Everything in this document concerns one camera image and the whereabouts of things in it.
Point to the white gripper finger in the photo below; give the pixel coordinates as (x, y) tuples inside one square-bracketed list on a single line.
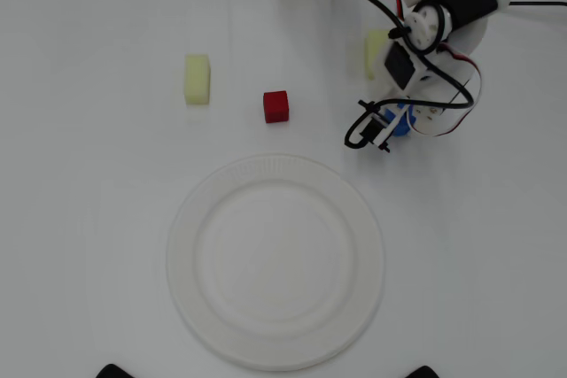
[(392, 125), (436, 121)]

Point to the blue round block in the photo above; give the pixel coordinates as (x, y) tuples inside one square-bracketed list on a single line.
[(404, 127)]

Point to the pale yellow sponge block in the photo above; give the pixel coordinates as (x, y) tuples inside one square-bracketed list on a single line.
[(374, 48), (197, 79)]

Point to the red cube block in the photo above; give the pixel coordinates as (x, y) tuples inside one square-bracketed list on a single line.
[(275, 106)]

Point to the white paper plate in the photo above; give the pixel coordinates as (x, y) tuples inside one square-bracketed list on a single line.
[(274, 263)]

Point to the black stand foot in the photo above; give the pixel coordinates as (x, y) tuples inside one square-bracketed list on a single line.
[(113, 372), (425, 372)]

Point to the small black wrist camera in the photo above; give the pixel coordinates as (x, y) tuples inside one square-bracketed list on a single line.
[(370, 130)]

